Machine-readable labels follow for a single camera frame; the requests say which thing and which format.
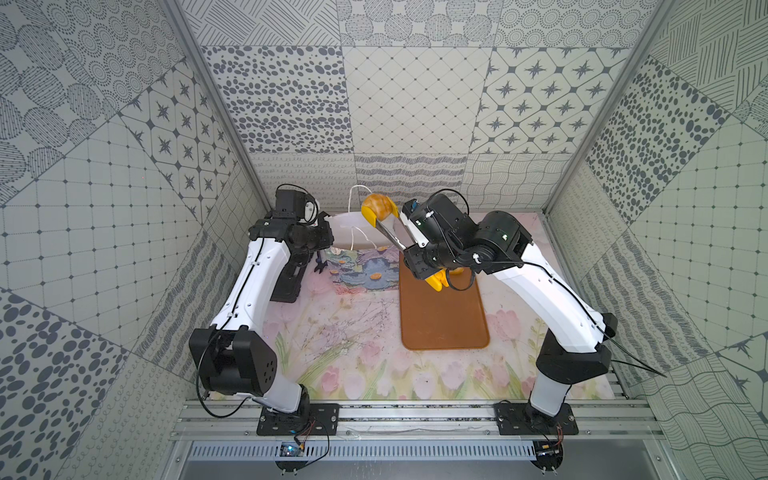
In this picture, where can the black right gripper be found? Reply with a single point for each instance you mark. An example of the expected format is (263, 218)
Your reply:
(415, 260)

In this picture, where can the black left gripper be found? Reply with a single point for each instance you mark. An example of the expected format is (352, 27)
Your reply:
(320, 238)

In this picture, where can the yellow steel food tongs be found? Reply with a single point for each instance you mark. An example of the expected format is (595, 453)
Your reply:
(387, 228)

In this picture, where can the floral paper gift bag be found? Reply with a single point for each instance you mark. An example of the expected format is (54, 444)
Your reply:
(360, 259)

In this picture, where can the round bun bread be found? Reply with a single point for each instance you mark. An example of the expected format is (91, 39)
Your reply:
(381, 206)

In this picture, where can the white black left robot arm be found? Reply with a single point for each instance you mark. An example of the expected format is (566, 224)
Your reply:
(230, 355)

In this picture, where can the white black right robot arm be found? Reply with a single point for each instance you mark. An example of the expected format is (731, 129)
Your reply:
(573, 350)

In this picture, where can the brown serving tray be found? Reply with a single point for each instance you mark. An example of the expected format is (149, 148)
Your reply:
(450, 319)

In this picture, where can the floral table mat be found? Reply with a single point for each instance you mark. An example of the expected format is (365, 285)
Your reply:
(349, 347)

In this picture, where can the left controller board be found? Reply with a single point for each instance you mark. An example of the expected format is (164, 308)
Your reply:
(291, 458)

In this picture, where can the controller board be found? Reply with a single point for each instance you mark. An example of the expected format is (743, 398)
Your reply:
(548, 456)
(291, 458)

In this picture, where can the right controller board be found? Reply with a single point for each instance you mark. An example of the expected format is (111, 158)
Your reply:
(548, 456)

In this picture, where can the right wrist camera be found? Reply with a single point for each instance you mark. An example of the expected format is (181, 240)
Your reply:
(437, 219)

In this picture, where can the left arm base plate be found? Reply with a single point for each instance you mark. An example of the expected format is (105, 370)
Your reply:
(315, 419)

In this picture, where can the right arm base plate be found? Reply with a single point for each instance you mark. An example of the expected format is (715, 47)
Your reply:
(515, 418)

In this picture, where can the aluminium mounting rail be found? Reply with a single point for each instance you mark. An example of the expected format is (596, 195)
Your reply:
(615, 419)

